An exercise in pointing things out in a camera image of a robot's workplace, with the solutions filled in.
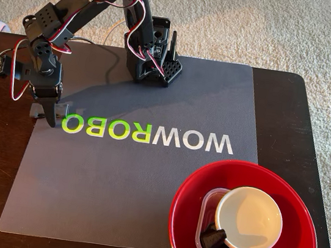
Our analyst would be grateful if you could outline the small white bowl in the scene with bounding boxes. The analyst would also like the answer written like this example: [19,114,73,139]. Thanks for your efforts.
[210,182,288,248]

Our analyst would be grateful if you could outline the red white black servo cable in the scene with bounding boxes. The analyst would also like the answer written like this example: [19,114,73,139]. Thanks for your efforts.
[111,0,177,78]
[5,35,75,108]
[48,0,140,56]

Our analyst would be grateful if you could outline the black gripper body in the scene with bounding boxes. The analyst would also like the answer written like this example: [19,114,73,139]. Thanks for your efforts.
[26,51,69,104]

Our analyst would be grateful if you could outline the thin black cable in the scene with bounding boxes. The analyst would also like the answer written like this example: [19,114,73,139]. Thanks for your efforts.
[66,35,118,86]

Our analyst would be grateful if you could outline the clear plastic container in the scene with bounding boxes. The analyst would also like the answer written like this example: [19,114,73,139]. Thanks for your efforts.
[193,184,279,248]

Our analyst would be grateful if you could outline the black plastic block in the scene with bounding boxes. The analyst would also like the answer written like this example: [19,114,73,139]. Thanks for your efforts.
[197,221,240,248]

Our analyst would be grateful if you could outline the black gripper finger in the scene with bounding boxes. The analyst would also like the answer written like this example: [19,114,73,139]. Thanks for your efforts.
[37,95,62,129]

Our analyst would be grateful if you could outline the thin white cable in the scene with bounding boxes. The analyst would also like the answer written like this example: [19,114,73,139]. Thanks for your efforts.
[101,18,129,50]

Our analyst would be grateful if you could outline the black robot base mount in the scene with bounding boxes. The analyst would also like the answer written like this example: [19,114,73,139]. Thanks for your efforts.
[118,12,189,90]

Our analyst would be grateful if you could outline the grey WOWROBO mat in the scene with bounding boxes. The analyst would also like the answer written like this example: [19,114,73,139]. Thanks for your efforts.
[0,33,272,248]

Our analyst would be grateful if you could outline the red bowl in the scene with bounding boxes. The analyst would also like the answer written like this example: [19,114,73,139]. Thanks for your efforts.
[164,151,329,248]

